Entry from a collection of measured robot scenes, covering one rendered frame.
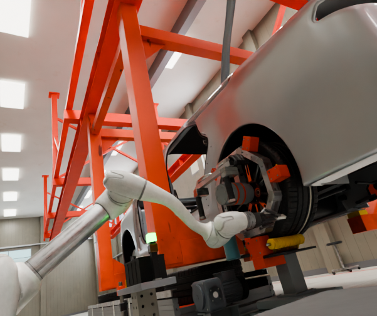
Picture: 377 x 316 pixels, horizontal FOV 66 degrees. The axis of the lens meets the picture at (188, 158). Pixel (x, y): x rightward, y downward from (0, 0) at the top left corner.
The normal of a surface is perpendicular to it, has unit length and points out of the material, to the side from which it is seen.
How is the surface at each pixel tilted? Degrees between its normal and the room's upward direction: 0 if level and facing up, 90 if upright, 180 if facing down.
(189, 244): 90
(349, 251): 90
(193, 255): 90
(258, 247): 90
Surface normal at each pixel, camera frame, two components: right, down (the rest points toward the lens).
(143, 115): 0.44, -0.44
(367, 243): -0.86, -0.04
